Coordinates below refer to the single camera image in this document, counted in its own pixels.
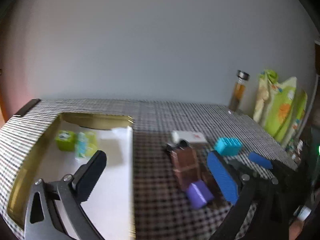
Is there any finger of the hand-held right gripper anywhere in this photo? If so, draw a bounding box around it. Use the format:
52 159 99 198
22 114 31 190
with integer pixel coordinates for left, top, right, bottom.
249 152 278 178

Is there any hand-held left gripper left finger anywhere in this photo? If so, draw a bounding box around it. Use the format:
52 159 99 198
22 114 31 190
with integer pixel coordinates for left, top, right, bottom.
25 150 107 240

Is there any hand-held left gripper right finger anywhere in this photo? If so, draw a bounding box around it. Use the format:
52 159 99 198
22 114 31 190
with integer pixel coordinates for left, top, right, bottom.
207 151 290 240

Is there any purple block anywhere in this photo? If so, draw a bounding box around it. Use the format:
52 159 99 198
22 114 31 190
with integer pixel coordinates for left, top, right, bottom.
186 180 215 208

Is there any teal block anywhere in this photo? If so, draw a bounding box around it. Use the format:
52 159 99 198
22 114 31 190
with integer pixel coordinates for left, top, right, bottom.
214 137 242 157

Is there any orange brown comb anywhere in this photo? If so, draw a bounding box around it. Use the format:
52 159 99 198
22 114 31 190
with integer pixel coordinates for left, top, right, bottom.
172 146 222 198

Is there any black brush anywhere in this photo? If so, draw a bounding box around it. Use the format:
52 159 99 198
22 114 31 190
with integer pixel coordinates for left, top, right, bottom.
165 140 190 155

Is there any gold metal tray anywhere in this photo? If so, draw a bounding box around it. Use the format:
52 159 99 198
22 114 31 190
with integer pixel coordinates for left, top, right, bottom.
7 112 137 240

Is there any light green snack packet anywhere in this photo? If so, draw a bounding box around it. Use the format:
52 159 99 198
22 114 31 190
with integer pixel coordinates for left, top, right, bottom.
75 131 98 158

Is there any small printed packet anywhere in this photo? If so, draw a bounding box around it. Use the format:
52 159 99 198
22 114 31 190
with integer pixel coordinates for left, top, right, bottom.
286 139 304 162

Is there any green cube box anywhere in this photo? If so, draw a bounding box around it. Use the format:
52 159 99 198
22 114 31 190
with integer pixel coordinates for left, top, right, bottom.
55 130 76 152

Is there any white red-marked box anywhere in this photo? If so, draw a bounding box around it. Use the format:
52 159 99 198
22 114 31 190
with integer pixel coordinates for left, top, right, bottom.
171 131 207 144

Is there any green printed bag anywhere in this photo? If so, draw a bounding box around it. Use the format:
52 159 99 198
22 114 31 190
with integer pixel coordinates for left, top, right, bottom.
252 69 308 145

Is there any checkered tablecloth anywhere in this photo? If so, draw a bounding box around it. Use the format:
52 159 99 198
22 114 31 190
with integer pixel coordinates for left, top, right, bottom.
0 99 300 240

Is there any glass bottle with metal cap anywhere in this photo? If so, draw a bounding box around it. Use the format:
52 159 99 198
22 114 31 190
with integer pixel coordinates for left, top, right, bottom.
228 70 250 112

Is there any white pole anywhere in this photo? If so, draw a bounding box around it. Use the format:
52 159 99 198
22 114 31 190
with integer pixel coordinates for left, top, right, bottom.
302 75 320 135

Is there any black table corner strip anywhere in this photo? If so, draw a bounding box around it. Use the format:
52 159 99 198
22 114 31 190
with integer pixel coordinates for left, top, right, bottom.
13 99 41 117

